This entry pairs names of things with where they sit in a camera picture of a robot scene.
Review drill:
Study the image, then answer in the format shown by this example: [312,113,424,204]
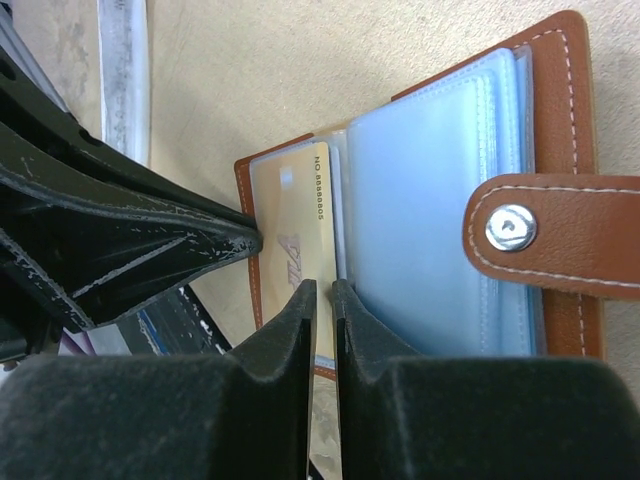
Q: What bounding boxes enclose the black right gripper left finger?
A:
[1,280,317,479]

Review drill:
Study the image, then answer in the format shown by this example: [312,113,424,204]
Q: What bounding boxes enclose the gold VIP credit card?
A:
[249,141,337,370]

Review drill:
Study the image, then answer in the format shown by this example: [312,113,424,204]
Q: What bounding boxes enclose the brown leather card holder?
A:
[233,9,640,480]

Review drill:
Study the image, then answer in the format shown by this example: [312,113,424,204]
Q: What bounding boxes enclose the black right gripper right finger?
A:
[332,280,639,479]

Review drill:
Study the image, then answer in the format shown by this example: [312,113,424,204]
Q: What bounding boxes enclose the clear plastic packet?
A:
[97,0,151,167]

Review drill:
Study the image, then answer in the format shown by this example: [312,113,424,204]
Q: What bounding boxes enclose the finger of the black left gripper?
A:
[1,126,262,332]
[1,51,255,233]

